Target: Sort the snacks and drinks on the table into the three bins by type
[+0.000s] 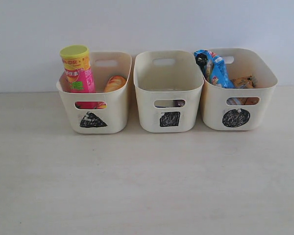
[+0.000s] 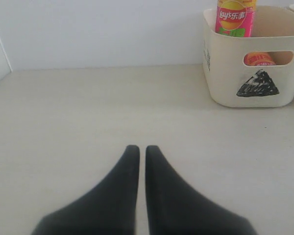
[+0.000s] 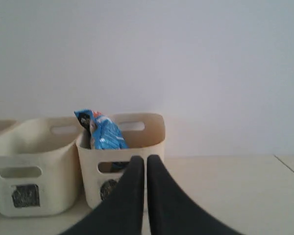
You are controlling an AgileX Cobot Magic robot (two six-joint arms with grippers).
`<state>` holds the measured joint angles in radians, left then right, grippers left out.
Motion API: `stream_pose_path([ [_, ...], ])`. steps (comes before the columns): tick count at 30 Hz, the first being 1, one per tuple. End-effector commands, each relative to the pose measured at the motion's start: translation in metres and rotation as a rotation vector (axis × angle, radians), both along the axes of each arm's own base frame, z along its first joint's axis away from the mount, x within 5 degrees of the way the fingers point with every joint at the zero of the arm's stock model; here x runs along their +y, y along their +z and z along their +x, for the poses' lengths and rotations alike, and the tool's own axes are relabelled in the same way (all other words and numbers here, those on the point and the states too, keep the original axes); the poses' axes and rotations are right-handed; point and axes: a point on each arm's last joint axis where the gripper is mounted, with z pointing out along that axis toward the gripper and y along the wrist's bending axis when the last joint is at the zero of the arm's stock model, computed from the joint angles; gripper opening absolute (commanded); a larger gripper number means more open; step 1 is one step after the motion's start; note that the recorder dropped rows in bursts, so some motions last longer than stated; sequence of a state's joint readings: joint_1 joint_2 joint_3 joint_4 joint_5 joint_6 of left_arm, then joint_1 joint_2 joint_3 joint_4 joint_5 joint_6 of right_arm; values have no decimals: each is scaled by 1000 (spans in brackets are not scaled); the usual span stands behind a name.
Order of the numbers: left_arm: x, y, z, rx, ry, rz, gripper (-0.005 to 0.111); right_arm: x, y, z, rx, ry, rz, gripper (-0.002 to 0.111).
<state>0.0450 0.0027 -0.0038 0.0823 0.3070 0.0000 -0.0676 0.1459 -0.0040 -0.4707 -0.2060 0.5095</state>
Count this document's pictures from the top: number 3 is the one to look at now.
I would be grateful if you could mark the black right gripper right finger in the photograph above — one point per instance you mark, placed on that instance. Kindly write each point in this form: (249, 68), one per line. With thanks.
(171, 211)

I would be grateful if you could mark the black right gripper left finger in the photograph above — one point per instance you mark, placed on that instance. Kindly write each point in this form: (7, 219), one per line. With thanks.
(121, 213)

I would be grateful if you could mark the blue instant noodle bag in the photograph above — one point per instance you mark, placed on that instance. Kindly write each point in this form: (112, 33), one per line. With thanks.
(104, 133)

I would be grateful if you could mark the cream bin with circle mark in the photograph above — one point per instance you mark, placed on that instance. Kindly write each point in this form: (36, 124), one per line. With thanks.
(95, 164)

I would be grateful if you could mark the cream bin with square mark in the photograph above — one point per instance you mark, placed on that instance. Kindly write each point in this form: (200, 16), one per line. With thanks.
(39, 167)

